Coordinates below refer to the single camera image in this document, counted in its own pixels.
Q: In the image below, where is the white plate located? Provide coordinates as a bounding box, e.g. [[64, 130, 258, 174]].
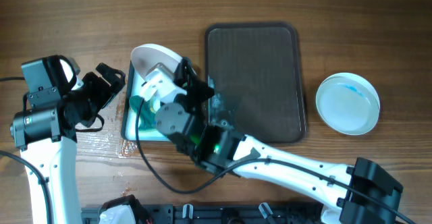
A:
[[315, 72, 381, 136], [130, 43, 182, 81]]

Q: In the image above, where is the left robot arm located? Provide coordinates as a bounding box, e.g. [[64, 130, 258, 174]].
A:
[[10, 55, 126, 223]]

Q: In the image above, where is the dark green water tub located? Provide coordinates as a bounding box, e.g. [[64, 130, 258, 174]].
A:
[[121, 64, 168, 142]]

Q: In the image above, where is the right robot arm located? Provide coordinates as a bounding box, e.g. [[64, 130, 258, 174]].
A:
[[155, 57, 403, 223]]

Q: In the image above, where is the green sponge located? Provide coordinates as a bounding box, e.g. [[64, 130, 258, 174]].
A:
[[129, 96, 161, 133]]

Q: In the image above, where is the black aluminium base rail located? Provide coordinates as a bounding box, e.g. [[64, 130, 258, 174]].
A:
[[80, 194, 325, 224]]

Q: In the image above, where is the dark brown serving tray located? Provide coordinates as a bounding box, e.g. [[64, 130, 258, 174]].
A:
[[205, 22, 306, 144]]

